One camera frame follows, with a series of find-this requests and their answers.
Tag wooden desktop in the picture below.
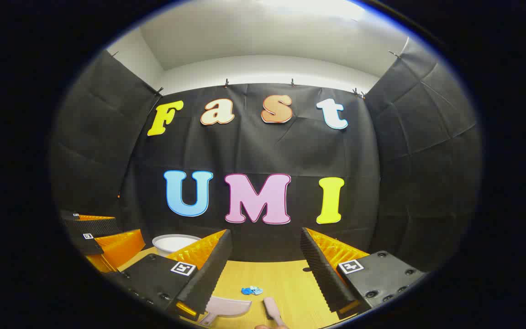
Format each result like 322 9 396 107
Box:
117 247 359 329

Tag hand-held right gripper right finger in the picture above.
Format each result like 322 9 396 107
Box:
300 227 427 318

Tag mauve plastic dustpan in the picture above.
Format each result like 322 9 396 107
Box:
199 296 252 326

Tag small mauve broom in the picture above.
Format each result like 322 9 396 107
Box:
263 297 287 328

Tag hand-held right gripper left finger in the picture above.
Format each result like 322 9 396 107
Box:
108 229 233 321

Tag white garbage bin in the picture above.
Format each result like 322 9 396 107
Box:
152 234 202 256

